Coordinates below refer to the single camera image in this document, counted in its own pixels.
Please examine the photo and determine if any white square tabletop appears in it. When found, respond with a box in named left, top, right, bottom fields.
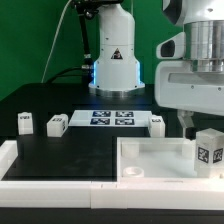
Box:
left=117, top=137, right=224, bottom=181

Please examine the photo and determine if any black camera stand pole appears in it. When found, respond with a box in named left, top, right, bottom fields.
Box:
left=71, top=0, right=124, bottom=84

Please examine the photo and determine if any white cable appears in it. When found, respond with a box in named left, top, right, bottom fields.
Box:
left=40, top=0, right=73, bottom=84

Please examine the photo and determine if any black cable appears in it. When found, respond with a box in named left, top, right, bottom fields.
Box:
left=44, top=67, right=94, bottom=84

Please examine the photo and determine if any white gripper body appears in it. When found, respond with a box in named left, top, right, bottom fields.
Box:
left=155, top=60, right=224, bottom=116

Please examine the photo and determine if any white AprilTag base sheet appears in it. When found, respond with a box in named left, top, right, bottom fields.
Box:
left=69, top=110, right=152, bottom=127

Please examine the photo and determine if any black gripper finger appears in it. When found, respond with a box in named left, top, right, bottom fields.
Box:
left=177, top=110, right=196, bottom=140

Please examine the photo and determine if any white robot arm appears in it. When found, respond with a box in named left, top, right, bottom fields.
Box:
left=89, top=0, right=224, bottom=126

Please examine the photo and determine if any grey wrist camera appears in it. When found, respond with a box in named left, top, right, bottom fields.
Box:
left=156, top=32, right=186, bottom=59

